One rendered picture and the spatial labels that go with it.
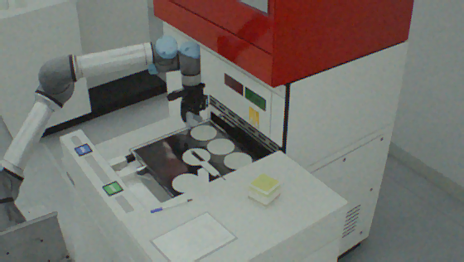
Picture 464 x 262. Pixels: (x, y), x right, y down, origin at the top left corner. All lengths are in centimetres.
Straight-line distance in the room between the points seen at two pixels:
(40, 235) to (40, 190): 175
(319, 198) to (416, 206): 161
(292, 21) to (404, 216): 178
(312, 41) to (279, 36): 16
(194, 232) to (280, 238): 25
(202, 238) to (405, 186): 204
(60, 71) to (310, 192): 89
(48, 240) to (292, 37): 99
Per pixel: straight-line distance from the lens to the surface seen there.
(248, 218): 155
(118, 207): 162
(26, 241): 159
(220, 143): 196
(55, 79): 171
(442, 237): 305
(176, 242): 148
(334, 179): 218
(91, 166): 182
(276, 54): 160
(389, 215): 308
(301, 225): 154
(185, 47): 184
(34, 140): 180
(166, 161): 188
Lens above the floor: 204
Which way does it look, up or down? 34 degrees down
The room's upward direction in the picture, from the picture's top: straight up
